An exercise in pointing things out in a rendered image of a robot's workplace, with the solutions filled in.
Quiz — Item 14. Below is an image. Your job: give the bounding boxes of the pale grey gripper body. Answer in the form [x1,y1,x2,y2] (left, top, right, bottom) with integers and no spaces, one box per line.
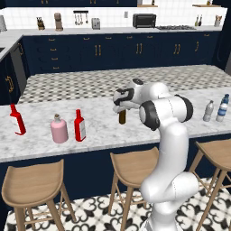
[112,88,135,115]

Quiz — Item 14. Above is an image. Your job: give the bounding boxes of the brown glass bottle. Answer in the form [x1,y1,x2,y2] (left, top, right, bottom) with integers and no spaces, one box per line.
[118,109,127,125]

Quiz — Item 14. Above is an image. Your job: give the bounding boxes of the red bottle with white label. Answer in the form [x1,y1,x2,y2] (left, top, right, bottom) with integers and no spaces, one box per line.
[73,108,88,143]

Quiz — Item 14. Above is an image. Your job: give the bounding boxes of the navy base cupboard run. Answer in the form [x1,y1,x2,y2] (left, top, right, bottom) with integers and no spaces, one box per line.
[22,31,222,75]

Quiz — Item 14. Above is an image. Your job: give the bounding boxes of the wooden bar stool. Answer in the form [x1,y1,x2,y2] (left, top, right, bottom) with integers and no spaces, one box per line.
[188,138,231,231]
[1,158,77,231]
[106,146,160,231]

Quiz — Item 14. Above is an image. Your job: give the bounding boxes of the pink round bottle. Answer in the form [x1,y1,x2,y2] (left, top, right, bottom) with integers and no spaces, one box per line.
[50,113,69,144]

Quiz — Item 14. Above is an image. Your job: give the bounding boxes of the navy kitchen island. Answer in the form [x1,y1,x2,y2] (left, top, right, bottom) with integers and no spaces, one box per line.
[0,133,231,217]

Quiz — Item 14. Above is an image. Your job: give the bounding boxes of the silver toaster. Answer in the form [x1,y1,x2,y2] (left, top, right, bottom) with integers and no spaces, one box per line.
[90,17,102,31]

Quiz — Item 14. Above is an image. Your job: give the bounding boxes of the black toaster oven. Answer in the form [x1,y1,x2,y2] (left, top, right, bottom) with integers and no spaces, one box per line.
[132,13,158,29]

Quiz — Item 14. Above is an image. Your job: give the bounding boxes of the grey plastic bottle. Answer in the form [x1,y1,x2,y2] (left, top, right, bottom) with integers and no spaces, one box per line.
[202,99,215,123]

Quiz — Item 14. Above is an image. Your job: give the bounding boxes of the black hob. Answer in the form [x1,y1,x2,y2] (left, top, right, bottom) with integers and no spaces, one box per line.
[155,24,198,32]

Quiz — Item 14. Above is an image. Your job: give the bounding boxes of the brown coffee grinder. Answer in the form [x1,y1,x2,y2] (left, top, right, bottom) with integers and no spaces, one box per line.
[53,12,64,32]

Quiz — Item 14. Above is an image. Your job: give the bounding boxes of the blue and white plastic bottle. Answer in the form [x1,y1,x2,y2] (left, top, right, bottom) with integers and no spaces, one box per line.
[215,93,230,123]

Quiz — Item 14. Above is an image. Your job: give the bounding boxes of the angular red glass bottle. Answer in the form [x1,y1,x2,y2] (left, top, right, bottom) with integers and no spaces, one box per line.
[9,103,27,136]

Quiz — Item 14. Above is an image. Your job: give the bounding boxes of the grey dishwasher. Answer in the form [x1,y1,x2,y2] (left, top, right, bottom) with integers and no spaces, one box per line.
[9,44,29,88]

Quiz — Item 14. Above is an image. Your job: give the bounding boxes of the wooden knife block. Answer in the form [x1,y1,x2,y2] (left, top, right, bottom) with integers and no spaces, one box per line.
[35,16,46,32]

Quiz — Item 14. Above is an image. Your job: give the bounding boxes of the navy side cupboard run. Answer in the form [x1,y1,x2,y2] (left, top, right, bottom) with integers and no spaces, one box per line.
[0,52,22,106]

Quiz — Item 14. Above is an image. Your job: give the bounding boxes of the navy tall cupboard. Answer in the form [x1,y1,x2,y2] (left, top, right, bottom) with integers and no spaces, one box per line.
[211,0,231,77]

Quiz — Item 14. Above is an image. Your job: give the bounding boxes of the utensil pot with tools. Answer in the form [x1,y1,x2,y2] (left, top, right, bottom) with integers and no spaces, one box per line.
[213,14,223,28]

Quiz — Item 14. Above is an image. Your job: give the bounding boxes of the rail with hanging utensils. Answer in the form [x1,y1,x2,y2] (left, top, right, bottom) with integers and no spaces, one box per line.
[72,10,90,27]

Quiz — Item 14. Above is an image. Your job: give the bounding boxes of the navy wall cupboard run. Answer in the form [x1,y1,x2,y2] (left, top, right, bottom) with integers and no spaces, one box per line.
[4,0,138,8]

